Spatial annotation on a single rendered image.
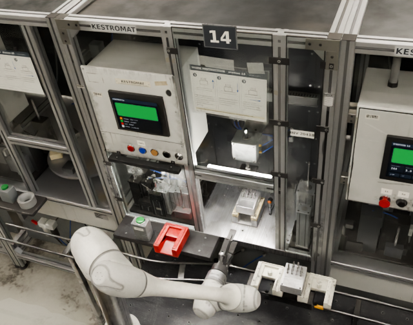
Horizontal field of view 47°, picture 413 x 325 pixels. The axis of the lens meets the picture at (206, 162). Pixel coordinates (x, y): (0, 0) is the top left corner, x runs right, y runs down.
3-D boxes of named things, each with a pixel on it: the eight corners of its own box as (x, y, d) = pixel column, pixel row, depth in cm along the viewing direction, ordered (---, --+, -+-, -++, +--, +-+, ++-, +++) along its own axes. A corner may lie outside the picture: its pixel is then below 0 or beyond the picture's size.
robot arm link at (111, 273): (154, 277, 163) (133, 254, 172) (117, 269, 149) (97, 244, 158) (132, 308, 164) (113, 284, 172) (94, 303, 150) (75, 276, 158)
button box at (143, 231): (135, 238, 244) (130, 223, 237) (142, 227, 250) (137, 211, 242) (148, 242, 242) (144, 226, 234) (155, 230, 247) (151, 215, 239)
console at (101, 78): (103, 155, 225) (76, 69, 195) (131, 119, 244) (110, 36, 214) (185, 169, 211) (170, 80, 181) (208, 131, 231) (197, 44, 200)
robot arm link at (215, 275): (222, 281, 204) (226, 270, 208) (202, 276, 207) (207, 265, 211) (224, 293, 210) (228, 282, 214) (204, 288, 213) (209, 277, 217)
